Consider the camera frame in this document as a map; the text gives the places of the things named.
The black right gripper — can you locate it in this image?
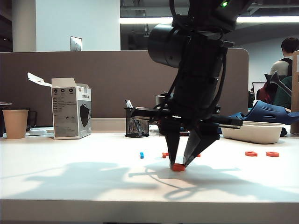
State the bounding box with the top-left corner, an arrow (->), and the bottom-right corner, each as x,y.
132,97 -> 243,168

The black mesh pen holder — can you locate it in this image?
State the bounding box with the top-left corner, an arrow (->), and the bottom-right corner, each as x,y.
125,107 -> 150,138

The black pen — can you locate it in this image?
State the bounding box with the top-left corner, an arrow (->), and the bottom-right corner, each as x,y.
125,99 -> 145,136

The beige pulp tray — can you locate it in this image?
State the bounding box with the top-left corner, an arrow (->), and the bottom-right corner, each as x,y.
221,121 -> 286,144

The computer monitor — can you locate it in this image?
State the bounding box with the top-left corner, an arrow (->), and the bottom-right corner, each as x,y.
252,81 -> 267,94

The brown desk partition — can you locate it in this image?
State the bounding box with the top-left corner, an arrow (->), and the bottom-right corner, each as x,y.
0,48 -> 249,126

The person in green shirt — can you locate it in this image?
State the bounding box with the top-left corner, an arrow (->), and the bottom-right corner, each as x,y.
273,76 -> 292,109

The brown cardboard box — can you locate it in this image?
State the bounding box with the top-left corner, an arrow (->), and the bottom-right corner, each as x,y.
291,50 -> 299,135

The white face mask box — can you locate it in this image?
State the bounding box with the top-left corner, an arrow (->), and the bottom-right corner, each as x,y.
27,72 -> 92,140

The ceiling light strip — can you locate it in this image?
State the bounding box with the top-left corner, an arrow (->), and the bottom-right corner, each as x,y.
119,15 -> 299,24

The person in beige shirt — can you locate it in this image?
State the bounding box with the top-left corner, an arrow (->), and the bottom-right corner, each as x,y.
270,36 -> 299,77

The white earbuds case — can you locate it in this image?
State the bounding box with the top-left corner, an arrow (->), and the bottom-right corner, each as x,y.
29,127 -> 48,136

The brown paper cup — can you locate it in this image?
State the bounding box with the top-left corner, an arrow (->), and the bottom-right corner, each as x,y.
2,109 -> 29,140

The grey desk cable rail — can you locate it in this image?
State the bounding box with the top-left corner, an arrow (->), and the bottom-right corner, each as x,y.
90,118 -> 128,134

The grey metal bracket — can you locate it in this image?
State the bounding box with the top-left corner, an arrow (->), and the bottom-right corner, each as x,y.
264,71 -> 292,96

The metal wall switch plate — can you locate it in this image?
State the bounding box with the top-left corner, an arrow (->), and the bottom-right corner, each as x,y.
70,35 -> 83,52

